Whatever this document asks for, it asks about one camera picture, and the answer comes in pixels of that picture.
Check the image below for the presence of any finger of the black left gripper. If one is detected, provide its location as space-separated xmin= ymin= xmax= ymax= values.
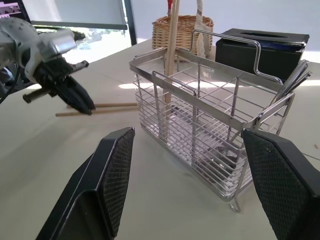
xmin=55 ymin=84 xmax=93 ymax=116
xmin=65 ymin=74 xmax=97 ymax=112

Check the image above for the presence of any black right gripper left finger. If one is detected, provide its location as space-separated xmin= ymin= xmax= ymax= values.
xmin=34 ymin=126 xmax=137 ymax=240

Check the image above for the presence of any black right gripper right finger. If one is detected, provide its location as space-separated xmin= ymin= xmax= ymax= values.
xmin=241 ymin=128 xmax=320 ymax=240

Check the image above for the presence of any wooden chopstick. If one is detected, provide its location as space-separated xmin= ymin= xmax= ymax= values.
xmin=162 ymin=0 xmax=177 ymax=105
xmin=55 ymin=105 xmax=139 ymax=118
xmin=165 ymin=0 xmax=181 ymax=105
xmin=65 ymin=102 xmax=138 ymax=110

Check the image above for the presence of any round wicker basket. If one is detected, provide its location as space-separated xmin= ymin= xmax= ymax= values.
xmin=151 ymin=14 xmax=215 ymax=59

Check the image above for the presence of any white roller blind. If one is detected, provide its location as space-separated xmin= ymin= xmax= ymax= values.
xmin=21 ymin=0 xmax=129 ymax=31

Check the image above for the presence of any dark computer monitor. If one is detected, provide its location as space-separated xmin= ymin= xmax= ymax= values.
xmin=0 ymin=0 xmax=32 ymax=24

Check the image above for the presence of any black tissue box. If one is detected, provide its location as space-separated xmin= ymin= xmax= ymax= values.
xmin=214 ymin=27 xmax=311 ymax=85

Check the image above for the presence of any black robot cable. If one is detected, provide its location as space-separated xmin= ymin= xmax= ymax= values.
xmin=0 ymin=62 xmax=25 ymax=104

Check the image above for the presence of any black window post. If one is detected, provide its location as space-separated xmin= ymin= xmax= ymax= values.
xmin=122 ymin=0 xmax=138 ymax=46

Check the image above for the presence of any metal wire basket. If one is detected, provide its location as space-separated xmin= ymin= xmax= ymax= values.
xmin=128 ymin=28 xmax=296 ymax=213

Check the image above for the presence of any white rope tool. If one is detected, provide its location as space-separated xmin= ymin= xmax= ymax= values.
xmin=194 ymin=0 xmax=212 ymax=59

